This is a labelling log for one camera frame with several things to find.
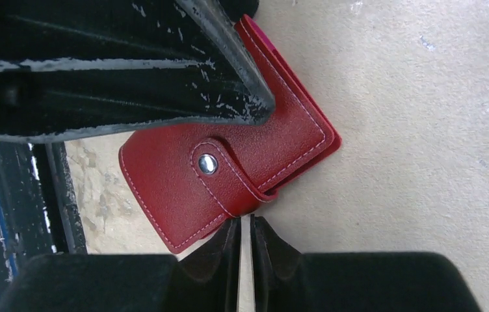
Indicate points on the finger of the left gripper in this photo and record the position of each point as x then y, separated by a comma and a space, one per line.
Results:
77, 69

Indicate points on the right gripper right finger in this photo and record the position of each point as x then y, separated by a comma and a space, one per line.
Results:
286, 279

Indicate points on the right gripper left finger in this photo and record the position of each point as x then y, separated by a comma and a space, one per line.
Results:
205, 280

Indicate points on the red leather card holder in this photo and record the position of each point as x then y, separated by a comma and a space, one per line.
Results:
189, 178

